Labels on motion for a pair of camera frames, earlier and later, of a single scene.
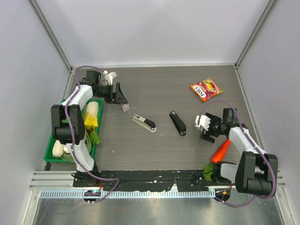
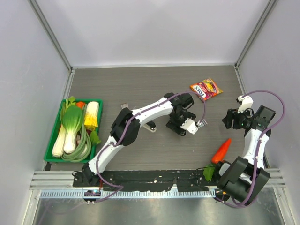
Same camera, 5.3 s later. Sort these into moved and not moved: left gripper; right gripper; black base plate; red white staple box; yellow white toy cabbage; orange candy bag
Moved: left gripper; right gripper
Not moved: red white staple box; black base plate; yellow white toy cabbage; orange candy bag
